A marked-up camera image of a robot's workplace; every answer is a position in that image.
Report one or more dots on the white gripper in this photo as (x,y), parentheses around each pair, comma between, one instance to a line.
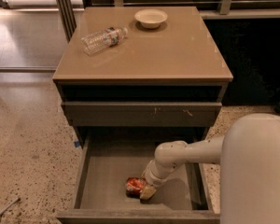
(153,178)

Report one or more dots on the open grey middle drawer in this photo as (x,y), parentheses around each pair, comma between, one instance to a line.
(100,194)

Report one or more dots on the clear plastic water bottle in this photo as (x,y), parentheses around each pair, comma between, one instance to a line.
(101,40)

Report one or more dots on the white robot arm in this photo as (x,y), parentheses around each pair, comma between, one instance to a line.
(249,159)

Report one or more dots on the grey drawer cabinet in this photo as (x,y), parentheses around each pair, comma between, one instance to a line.
(177,62)

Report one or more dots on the grey metal post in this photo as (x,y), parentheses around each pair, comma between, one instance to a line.
(67,16)

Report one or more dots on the closed grey top drawer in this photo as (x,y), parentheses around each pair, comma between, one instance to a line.
(141,114)

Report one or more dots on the white shallow bowl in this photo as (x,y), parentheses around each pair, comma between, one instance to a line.
(151,18)

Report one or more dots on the blue tape piece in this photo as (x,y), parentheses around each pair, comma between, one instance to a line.
(77,144)

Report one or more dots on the crushed orange soda can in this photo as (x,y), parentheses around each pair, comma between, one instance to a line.
(134,186)

